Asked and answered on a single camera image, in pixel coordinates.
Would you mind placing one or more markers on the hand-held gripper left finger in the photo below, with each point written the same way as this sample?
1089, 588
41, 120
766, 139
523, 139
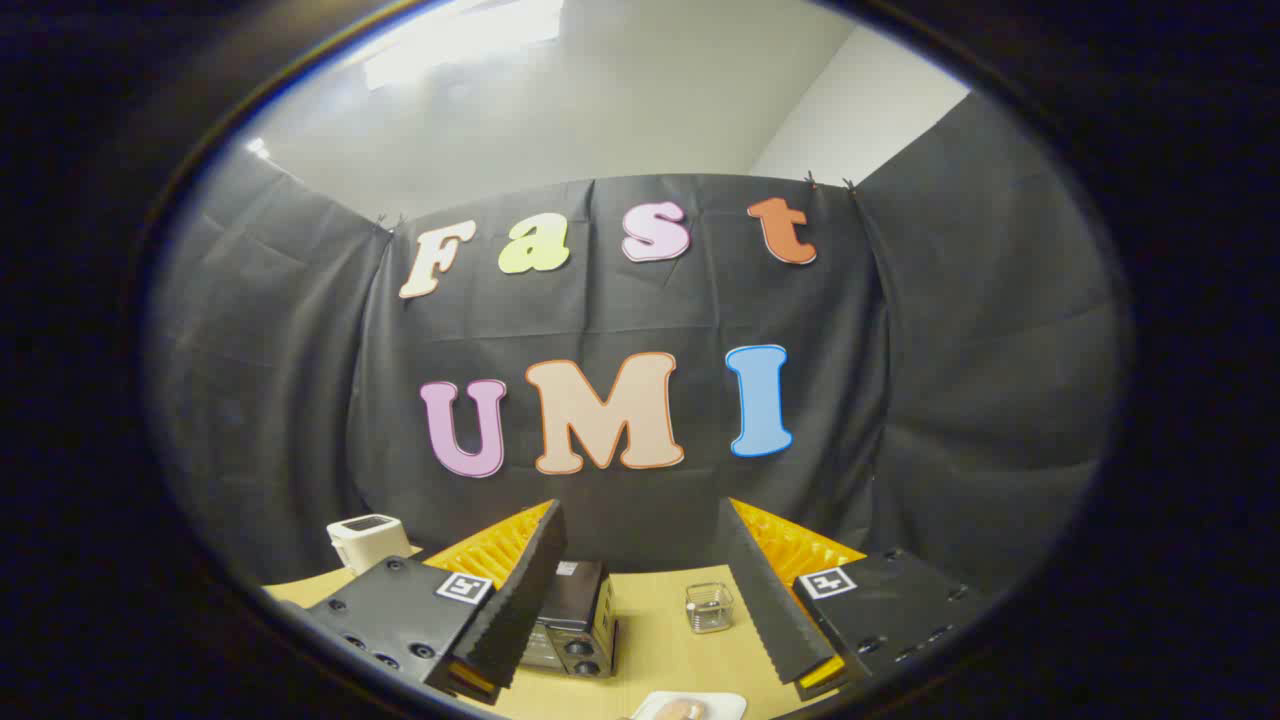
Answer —
515, 600

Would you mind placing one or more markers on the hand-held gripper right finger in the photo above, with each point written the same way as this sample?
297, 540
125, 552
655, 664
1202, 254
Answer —
765, 600

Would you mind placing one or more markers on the black toaster oven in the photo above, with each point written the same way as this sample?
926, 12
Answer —
575, 605

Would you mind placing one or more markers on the breaded croquette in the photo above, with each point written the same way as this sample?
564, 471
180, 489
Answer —
680, 711

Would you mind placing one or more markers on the white bread toaster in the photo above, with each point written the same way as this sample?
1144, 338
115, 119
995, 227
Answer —
368, 542

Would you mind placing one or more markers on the white square plate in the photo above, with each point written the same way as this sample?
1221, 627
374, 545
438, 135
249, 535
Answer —
725, 703

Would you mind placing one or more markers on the black backdrop cloth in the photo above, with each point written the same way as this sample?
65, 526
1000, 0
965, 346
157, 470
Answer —
900, 380

